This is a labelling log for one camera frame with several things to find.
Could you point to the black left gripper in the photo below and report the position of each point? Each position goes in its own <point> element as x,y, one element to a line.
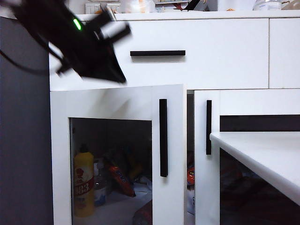
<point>79,47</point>

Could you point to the white glass-panel cabinet door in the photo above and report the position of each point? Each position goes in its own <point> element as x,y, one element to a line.
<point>58,152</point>
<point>201,187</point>

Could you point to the white cabinet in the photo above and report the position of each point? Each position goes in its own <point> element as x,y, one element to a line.
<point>211,14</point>

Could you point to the yellow snack packet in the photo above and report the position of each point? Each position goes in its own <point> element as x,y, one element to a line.
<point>134,166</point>

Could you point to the black angled object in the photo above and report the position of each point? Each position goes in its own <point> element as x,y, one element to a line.
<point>192,5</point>

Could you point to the orange snack packet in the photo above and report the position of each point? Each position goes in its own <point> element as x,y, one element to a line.
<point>120,179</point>

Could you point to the wide white drawer front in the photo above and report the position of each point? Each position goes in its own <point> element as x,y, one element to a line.
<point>222,58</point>

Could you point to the yellow bottle red label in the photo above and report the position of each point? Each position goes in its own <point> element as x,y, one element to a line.
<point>84,182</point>

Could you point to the crumpled white plastic sheet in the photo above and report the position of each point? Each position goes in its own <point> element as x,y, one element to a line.
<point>144,185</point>

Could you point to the white jar blue label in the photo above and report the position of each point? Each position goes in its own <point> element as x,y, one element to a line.
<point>100,194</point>

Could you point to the small orange object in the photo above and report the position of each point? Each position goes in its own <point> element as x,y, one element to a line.
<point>230,9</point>

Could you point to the red packet yellow label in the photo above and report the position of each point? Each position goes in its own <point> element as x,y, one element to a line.
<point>191,175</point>

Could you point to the narrow white drawer front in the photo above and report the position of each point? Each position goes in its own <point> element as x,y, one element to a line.
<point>284,54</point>

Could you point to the beige cardboard box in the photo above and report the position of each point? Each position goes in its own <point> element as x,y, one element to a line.
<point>290,6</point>

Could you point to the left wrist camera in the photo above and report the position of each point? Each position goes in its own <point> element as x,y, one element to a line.
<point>112,25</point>

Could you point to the white wall switch plate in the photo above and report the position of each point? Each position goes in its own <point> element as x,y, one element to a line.
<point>92,8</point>
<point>116,7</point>

